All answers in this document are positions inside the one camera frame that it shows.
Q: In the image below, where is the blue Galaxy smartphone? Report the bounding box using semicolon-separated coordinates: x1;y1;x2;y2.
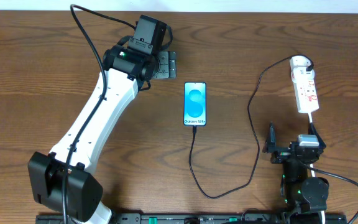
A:
183;82;207;126

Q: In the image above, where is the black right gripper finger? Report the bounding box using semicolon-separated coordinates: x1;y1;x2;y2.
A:
308;123;326;149
262;122;276;153

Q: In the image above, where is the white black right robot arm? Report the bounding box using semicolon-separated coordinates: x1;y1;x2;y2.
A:
263;123;329;223

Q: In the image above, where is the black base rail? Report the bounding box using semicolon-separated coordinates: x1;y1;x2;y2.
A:
35;211;347;224

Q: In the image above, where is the white power strip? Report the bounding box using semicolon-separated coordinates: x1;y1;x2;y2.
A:
290;55;319;114

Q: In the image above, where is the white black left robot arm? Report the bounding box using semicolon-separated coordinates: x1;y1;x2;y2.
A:
27;15;177;223

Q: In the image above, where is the black USB charging cable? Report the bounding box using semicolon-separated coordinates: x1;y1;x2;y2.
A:
188;54;315;200

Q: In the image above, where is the white power strip cord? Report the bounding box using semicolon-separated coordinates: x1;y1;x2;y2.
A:
308;112;326;224

